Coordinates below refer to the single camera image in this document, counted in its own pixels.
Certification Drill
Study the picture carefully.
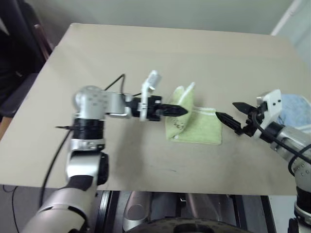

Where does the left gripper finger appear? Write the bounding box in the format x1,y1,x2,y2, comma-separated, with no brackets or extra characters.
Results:
159,103,189,113
160,110,189,117

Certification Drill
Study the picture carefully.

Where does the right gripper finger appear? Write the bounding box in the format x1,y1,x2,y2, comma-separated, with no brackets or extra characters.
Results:
232,101,256,114
215,112,245,136

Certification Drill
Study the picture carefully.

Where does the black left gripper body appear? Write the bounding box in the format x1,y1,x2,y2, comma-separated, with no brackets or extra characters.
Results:
146,96,163,122

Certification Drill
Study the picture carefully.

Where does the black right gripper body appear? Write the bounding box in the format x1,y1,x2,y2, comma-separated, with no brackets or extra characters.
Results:
242,101,267,139

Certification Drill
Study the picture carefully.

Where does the green towel with white hem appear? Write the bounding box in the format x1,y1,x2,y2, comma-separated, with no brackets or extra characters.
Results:
165,82,223,146

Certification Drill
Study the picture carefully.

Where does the blue cloth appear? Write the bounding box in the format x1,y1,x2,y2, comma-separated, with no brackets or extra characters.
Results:
278,94,311,134

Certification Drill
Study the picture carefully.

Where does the silver curved shell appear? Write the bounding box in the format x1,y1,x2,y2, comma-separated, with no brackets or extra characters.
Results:
121,190,157,231

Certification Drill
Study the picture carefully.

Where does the black office chair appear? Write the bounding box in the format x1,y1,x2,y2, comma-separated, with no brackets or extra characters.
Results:
0,0,53,119

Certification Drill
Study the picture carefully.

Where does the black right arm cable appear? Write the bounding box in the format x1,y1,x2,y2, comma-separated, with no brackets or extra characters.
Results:
251,113,311,174

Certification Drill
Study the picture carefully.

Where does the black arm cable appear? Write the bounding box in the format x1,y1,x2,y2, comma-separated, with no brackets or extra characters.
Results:
251,113,311,174
40,74,143,203

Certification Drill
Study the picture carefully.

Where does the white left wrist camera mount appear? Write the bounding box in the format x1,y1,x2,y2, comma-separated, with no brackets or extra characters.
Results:
139,70,163,122

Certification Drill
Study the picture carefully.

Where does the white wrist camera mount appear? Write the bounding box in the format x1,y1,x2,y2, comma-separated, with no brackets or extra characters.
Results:
139,70,163,122
252,89,283,139

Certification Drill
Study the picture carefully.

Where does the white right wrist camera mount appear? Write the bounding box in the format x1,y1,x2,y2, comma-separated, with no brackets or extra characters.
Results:
252,89,283,139

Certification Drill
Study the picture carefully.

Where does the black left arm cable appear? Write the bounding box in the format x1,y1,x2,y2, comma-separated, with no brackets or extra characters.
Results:
40,74,143,203

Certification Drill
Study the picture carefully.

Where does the white door frame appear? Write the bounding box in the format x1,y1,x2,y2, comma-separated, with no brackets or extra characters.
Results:
270,0,311,49

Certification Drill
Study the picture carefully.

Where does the thin black floor cable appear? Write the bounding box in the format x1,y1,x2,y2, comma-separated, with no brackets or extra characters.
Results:
1,184,20,220

